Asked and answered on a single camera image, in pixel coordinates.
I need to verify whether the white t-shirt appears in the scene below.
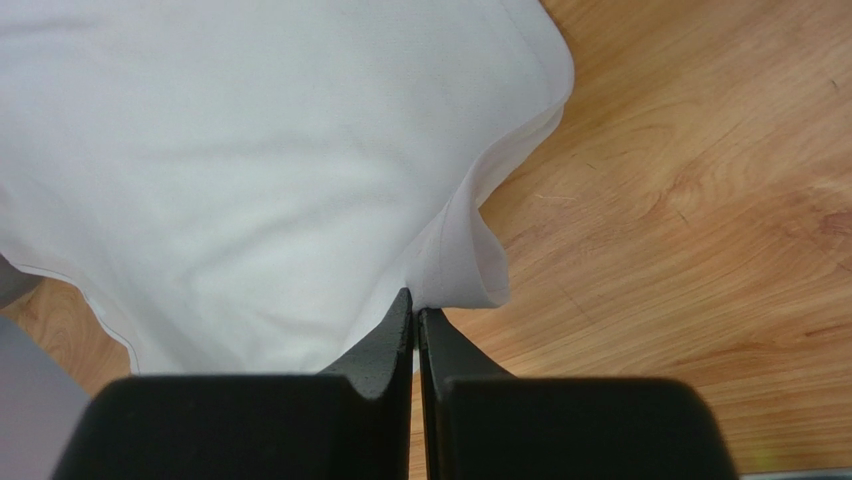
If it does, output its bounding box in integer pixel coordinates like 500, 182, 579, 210
1, 1, 574, 374

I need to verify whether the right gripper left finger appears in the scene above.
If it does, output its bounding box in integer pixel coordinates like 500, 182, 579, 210
54, 290, 414, 479

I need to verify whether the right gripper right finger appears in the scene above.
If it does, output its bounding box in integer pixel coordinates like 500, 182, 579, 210
418, 309, 738, 479

